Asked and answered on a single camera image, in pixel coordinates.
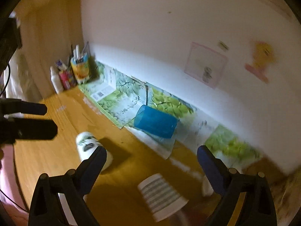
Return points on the red pink tube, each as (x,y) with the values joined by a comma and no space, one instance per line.
(64,80)

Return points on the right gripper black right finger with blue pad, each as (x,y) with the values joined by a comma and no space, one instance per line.
(258,206)

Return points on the white paper cup, leaf print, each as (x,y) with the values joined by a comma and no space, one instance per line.
(86,144)

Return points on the grey checked paper cup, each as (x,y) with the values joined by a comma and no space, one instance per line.
(162,199)

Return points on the blue translucent plastic cup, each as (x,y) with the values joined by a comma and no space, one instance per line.
(155,122)

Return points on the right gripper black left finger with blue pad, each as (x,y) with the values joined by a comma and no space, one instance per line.
(46,208)

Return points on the white spray bottle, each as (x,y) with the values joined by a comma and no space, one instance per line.
(55,79)

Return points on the yellow pink wall sticker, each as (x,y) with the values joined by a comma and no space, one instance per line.
(262,58)

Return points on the pink framed wall picture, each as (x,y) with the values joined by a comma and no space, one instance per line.
(205,65)

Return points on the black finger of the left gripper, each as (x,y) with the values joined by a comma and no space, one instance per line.
(13,129)
(12,106)

